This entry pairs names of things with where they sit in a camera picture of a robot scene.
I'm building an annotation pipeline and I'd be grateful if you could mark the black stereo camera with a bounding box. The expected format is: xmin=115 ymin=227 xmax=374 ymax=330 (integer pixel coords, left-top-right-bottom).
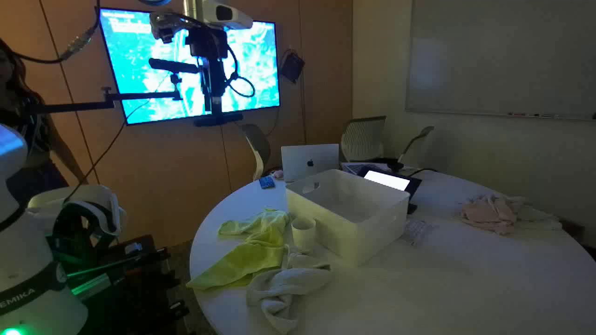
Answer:
xmin=147 ymin=56 xmax=201 ymax=86

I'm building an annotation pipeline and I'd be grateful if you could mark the black robot cart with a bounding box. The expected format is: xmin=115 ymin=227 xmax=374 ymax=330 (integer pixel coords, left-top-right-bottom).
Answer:
xmin=48 ymin=233 xmax=188 ymax=335

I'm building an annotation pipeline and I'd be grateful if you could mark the pink cloth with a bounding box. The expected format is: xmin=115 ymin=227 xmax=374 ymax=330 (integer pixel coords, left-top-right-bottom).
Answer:
xmin=460 ymin=192 xmax=525 ymax=238

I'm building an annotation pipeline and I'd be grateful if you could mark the person in dark clothes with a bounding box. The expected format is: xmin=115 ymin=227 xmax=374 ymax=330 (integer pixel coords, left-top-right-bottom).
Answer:
xmin=0 ymin=37 xmax=85 ymax=211

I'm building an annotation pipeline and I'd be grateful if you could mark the silver laptop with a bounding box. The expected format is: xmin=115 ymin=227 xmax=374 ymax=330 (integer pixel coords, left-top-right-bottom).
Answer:
xmin=279 ymin=144 xmax=342 ymax=184

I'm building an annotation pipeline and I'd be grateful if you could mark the white VR headset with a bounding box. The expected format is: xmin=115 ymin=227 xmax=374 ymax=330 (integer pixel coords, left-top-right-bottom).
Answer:
xmin=26 ymin=183 xmax=128 ymax=257

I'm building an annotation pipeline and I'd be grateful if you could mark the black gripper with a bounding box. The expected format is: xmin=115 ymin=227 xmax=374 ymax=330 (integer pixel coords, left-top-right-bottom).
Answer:
xmin=186 ymin=26 xmax=231 ymax=117

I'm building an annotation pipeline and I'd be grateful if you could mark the wall mounted TV monitor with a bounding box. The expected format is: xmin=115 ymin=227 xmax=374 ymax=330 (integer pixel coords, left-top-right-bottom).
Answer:
xmin=96 ymin=6 xmax=283 ymax=129

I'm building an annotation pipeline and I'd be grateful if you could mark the yellow towel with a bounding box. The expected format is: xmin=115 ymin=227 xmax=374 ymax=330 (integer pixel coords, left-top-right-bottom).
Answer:
xmin=184 ymin=220 xmax=290 ymax=294

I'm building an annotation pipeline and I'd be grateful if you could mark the curved grey chair back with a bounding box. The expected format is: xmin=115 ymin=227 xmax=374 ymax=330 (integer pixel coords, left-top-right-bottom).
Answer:
xmin=396 ymin=125 xmax=435 ymax=168

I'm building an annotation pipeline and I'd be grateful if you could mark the black wall device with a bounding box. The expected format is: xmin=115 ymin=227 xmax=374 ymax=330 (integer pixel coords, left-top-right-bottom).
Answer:
xmin=281 ymin=49 xmax=307 ymax=84

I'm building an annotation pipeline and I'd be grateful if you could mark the white plastic basket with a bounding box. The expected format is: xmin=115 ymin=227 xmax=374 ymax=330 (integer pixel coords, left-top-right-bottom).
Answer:
xmin=285 ymin=168 xmax=411 ymax=268

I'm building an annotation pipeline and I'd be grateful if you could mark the black bag with strap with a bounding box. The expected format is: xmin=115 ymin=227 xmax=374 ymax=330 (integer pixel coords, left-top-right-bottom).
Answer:
xmin=342 ymin=157 xmax=406 ymax=179

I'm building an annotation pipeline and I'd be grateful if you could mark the white towel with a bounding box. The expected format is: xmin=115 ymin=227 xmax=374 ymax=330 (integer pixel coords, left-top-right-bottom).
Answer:
xmin=245 ymin=246 xmax=337 ymax=335

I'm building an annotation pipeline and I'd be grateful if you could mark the thin black cable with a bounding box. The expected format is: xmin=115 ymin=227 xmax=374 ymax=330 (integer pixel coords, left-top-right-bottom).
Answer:
xmin=61 ymin=117 xmax=126 ymax=207

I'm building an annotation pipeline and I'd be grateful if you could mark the small clear plastic packet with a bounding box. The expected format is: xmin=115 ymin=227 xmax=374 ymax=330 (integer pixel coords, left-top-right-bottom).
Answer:
xmin=400 ymin=216 xmax=437 ymax=248

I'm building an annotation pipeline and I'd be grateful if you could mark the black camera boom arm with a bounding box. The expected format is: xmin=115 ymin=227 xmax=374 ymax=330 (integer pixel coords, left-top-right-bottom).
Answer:
xmin=26 ymin=88 xmax=182 ymax=117

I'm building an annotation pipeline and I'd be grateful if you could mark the white paper cup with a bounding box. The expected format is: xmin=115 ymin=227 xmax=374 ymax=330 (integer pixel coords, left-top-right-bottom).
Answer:
xmin=288 ymin=216 xmax=320 ymax=255

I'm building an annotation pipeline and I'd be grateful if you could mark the tablet with lit screen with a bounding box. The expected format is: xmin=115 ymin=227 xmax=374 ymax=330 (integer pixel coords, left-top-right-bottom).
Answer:
xmin=361 ymin=168 xmax=424 ymax=216

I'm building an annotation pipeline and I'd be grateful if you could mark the whiteboard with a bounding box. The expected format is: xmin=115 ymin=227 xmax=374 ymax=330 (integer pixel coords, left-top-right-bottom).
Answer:
xmin=406 ymin=0 xmax=596 ymax=121

